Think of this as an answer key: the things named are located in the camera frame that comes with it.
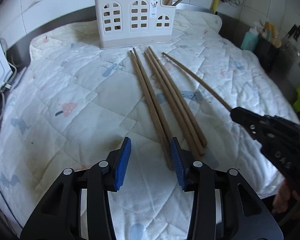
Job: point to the black knife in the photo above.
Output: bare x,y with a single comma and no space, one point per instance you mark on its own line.
293,34

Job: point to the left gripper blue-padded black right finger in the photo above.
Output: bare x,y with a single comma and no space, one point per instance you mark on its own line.
224,205

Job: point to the teal bottle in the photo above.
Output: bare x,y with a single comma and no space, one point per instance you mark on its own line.
250,39

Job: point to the white utensil holder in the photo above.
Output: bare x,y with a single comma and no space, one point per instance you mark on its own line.
127,23

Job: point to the black utensil cup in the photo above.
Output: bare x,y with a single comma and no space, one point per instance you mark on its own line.
266,53

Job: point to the white quilted mat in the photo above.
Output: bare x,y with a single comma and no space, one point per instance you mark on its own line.
77,102

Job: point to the person's hand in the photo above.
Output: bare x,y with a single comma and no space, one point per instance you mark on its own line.
284,194

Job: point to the brown wooden chopstick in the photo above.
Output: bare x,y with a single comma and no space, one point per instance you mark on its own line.
153,112
191,122
197,151
160,118
204,84

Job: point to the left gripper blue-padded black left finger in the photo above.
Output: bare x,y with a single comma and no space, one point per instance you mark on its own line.
58,214

